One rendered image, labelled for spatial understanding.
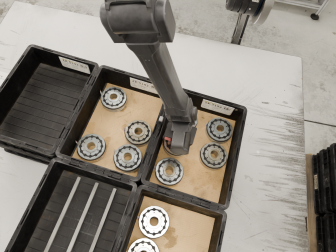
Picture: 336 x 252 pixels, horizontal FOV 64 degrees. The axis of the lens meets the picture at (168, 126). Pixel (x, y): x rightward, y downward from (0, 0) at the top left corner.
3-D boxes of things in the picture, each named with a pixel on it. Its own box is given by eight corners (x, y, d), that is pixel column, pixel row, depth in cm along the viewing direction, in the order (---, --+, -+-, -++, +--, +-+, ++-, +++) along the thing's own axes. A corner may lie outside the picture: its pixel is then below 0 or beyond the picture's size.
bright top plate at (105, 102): (107, 84, 110) (107, 83, 110) (130, 91, 110) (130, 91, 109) (96, 104, 106) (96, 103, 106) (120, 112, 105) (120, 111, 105)
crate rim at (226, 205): (172, 88, 106) (173, 85, 104) (246, 110, 104) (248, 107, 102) (139, 184, 89) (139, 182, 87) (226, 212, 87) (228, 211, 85)
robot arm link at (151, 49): (168, -12, 41) (104, -7, 43) (162, 18, 39) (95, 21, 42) (200, 107, 80) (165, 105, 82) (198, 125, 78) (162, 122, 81)
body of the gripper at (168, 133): (191, 146, 92) (195, 139, 85) (163, 137, 92) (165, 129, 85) (196, 129, 94) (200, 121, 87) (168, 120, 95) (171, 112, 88)
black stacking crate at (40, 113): (40, 62, 118) (30, 44, 108) (104, 81, 116) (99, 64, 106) (-11, 142, 101) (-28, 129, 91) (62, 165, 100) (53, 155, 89)
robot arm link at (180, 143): (196, 104, 75) (166, 102, 78) (190, 141, 71) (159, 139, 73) (200, 122, 86) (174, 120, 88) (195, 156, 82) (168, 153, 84)
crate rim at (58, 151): (101, 67, 108) (100, 63, 105) (172, 88, 106) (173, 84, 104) (55, 157, 91) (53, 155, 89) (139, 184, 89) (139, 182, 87)
